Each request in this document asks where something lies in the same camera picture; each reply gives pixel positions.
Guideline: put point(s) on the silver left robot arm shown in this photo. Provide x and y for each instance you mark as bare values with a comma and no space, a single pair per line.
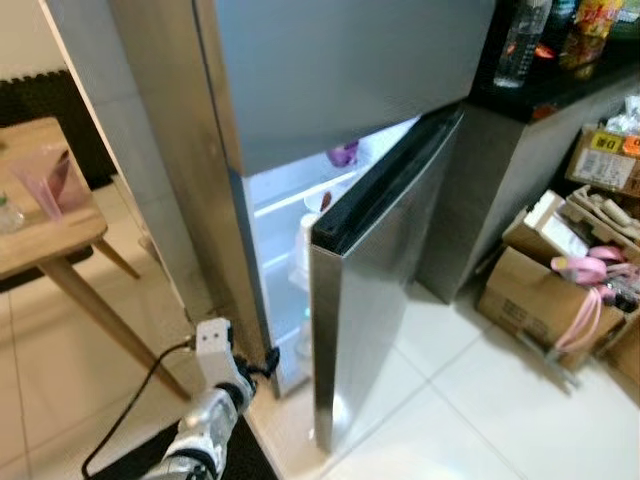
200,430

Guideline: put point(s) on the silver fridge cabinet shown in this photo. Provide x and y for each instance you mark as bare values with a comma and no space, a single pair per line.
195,150

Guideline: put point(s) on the plain black floor mat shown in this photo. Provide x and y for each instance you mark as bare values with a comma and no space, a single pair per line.
250,460

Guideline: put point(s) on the plain cardboard box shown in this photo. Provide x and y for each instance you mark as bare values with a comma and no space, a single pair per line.
622,350

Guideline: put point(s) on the purple bowl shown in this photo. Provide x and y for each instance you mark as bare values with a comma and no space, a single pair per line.
343,154

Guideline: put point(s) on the light wooden dining table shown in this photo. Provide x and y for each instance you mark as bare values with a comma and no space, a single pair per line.
50,240

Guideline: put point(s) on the large brown cardboard box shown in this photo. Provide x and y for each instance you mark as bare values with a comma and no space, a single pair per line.
520,300

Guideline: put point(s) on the beige moulded pulp tray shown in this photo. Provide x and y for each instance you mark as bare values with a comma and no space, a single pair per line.
600,215

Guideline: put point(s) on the pink translucent plastic bag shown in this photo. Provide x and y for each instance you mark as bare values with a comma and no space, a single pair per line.
50,180

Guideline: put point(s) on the cardboard box with stickers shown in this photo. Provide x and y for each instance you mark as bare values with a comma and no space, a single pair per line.
600,170

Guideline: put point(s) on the white flat carton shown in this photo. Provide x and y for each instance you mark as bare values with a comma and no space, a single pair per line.
545,225

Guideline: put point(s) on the black-top kitchen counter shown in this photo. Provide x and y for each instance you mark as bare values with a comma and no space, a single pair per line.
520,170

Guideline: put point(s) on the black foam mat panel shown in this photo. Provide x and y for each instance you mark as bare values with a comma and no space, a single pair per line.
40,100

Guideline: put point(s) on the tall clear water bottle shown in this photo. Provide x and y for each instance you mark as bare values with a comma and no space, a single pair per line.
520,50

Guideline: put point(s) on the green plastic basket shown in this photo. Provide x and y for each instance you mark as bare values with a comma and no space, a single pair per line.
628,25

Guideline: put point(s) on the yellow red snack pack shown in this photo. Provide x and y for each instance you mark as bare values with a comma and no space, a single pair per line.
592,25

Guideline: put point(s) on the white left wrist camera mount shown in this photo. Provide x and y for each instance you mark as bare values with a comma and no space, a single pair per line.
214,345

